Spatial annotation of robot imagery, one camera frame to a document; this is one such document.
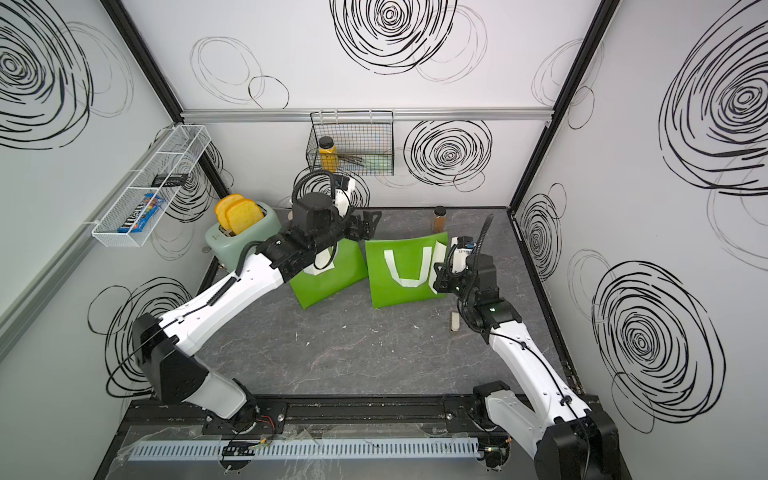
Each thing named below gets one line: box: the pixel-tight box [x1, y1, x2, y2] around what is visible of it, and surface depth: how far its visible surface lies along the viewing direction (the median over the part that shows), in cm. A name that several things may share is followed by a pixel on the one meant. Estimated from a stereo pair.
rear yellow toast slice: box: [215, 194, 244, 231], surface depth 93 cm
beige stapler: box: [451, 311, 460, 332], surface depth 89 cm
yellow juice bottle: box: [319, 136, 337, 173], surface depth 87 cm
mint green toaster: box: [204, 202, 282, 272], surface depth 95 cm
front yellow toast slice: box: [226, 200, 265, 235], surface depth 94 cm
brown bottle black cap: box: [434, 205, 447, 234], surface depth 111 cm
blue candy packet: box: [117, 193, 166, 233], surface depth 72 cm
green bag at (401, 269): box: [365, 232, 449, 309], surface depth 86 cm
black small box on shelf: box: [151, 173, 188, 187], surface depth 80 cm
